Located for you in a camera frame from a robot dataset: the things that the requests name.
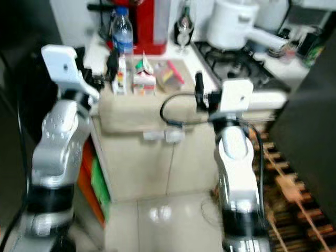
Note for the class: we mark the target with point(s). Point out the clear wine glass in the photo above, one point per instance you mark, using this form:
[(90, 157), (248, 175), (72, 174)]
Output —
[(184, 26)]

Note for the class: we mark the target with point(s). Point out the wooden wine rack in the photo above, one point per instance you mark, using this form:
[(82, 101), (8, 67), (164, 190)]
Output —
[(294, 194)]

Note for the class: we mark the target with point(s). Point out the steel gas stove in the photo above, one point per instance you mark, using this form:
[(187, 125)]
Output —
[(236, 65)]

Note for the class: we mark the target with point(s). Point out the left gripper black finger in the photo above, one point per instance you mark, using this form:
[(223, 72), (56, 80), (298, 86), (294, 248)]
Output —
[(113, 63)]

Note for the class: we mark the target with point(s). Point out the carton with green cap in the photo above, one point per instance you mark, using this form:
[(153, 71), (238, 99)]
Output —
[(144, 81)]

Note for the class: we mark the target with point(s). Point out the white cooking pot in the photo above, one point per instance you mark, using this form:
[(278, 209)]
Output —
[(231, 23)]

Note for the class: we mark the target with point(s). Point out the green storage bin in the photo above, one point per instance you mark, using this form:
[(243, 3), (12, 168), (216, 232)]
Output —
[(101, 184)]

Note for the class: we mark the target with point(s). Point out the beige table runner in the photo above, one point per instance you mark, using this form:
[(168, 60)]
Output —
[(136, 113)]

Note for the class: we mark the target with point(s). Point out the small white juice carton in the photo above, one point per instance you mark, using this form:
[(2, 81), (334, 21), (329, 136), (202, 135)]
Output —
[(122, 79)]

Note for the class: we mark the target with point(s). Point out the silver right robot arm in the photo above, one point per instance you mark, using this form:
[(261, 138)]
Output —
[(236, 173)]

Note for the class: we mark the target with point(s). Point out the clear plastic water bottle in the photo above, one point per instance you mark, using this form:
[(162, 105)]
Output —
[(122, 37)]

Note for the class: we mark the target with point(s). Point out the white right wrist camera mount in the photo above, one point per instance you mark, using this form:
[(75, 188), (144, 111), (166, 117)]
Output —
[(236, 97)]

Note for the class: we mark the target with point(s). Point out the red kitchen appliance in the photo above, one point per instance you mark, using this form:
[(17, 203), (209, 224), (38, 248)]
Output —
[(152, 26)]

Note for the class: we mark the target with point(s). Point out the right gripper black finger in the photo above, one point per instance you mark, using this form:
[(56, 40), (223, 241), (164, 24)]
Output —
[(200, 89)]

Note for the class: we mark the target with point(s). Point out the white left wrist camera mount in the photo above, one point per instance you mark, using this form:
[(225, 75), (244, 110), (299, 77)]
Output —
[(65, 65)]

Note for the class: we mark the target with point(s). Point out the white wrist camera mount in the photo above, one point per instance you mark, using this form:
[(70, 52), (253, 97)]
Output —
[(65, 65), (236, 97)]

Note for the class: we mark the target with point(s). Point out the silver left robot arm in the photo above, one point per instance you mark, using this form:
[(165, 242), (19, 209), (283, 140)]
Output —
[(58, 152)]

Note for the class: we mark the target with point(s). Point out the orange storage bin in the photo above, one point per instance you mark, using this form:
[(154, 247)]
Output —
[(86, 178)]

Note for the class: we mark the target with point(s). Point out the plastic container pink lid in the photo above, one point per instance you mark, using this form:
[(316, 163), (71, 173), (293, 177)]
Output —
[(169, 77)]

